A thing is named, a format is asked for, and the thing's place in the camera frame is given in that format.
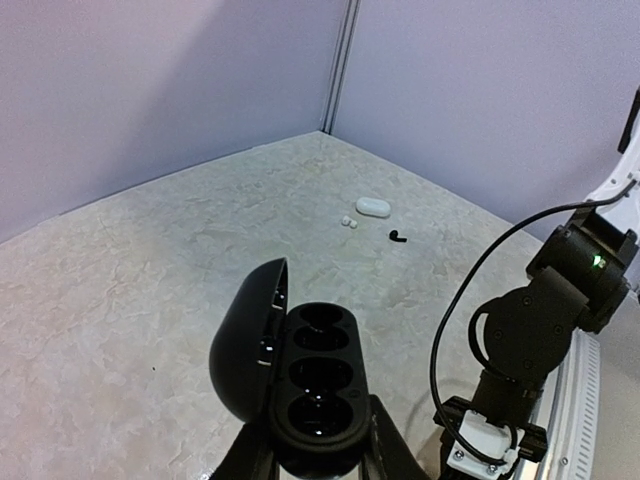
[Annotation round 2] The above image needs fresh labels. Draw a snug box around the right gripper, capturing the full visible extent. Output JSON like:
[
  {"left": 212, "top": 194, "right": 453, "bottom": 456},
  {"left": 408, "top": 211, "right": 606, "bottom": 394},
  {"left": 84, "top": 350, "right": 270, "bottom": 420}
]
[{"left": 434, "top": 396, "right": 548, "bottom": 479}]

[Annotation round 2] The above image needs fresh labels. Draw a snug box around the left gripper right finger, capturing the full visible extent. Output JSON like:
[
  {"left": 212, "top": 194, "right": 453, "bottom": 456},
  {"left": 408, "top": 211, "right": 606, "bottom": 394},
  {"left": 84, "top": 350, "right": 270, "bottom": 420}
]
[{"left": 360, "top": 395, "right": 430, "bottom": 480}]

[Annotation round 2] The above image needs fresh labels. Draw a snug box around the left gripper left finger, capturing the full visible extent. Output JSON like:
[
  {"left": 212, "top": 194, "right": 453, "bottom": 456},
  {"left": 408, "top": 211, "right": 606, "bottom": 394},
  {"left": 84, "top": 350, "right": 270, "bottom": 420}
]
[{"left": 212, "top": 423, "right": 279, "bottom": 480}]

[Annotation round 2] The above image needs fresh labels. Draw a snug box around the black earbud charging case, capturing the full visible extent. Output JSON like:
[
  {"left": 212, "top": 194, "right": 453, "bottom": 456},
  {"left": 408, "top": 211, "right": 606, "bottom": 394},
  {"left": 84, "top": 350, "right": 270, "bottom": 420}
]
[{"left": 209, "top": 258, "right": 371, "bottom": 479}]

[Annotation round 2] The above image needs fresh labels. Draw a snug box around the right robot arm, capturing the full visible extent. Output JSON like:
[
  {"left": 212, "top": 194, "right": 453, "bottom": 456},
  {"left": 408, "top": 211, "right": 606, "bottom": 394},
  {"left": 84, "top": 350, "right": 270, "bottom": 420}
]
[{"left": 434, "top": 107, "right": 639, "bottom": 479}]

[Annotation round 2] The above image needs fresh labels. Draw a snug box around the white earbud charging case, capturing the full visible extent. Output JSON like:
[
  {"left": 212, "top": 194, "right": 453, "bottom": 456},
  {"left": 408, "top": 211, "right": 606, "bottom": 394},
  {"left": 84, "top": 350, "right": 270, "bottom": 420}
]
[{"left": 355, "top": 197, "right": 391, "bottom": 218}]

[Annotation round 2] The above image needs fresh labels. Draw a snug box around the black stem earbud right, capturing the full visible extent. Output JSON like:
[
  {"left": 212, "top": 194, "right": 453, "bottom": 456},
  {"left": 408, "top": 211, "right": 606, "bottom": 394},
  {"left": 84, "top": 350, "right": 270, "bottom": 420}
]
[{"left": 388, "top": 230, "right": 408, "bottom": 243}]

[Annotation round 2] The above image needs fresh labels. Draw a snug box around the aluminium front rail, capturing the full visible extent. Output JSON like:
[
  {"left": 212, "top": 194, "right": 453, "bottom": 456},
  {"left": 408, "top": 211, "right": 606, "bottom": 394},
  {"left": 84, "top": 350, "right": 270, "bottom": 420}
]
[{"left": 514, "top": 294, "right": 640, "bottom": 480}]

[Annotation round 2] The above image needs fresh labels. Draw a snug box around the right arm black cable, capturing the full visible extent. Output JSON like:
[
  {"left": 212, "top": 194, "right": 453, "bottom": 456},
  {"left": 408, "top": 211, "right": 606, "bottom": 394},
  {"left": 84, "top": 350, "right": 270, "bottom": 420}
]
[{"left": 430, "top": 179, "right": 640, "bottom": 466}]

